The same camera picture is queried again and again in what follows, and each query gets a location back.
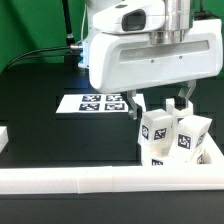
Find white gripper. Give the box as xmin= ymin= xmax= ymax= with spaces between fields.
xmin=87 ymin=0 xmax=223 ymax=120

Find white round stool seat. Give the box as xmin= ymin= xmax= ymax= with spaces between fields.
xmin=141 ymin=148 xmax=204 ymax=166

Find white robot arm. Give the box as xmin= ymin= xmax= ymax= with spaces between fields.
xmin=80 ymin=0 xmax=223 ymax=118

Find white U-shaped fence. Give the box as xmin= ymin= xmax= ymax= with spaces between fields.
xmin=0 ymin=137 xmax=224 ymax=195

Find white marker sheet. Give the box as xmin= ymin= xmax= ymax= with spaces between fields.
xmin=55 ymin=93 xmax=146 ymax=114

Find black vertical pole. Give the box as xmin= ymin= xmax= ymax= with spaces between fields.
xmin=62 ymin=0 xmax=75 ymax=64

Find white block left edge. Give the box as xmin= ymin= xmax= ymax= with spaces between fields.
xmin=0 ymin=126 xmax=8 ymax=153

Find black cable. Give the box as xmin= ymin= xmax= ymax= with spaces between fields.
xmin=1 ymin=45 xmax=84 ymax=74

